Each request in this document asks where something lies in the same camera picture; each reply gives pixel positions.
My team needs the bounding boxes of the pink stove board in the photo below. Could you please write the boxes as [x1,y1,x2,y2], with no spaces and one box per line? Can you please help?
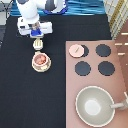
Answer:
[66,40,128,128]

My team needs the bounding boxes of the pink pot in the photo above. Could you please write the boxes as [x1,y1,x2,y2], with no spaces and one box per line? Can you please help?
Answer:
[32,52,49,65]

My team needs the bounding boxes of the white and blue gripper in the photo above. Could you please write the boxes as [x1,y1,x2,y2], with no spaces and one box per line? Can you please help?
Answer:
[17,17,53,38]

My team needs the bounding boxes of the black burner back right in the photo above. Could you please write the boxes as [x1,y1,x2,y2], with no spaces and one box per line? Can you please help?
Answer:
[96,44,111,57]

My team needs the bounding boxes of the black burner front right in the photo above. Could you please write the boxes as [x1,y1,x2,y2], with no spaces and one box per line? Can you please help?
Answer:
[98,61,115,76]

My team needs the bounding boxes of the black table mat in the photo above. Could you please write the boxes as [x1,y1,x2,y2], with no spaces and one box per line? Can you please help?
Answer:
[0,14,110,128]

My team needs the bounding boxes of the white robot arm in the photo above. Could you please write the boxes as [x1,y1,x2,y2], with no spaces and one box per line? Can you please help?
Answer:
[16,0,67,38]

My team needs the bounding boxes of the black burner front left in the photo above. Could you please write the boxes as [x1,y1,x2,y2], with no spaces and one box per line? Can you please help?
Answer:
[75,61,91,76]

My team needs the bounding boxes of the cream round plate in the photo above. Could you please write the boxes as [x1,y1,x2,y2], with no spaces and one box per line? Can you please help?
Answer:
[32,58,51,72]

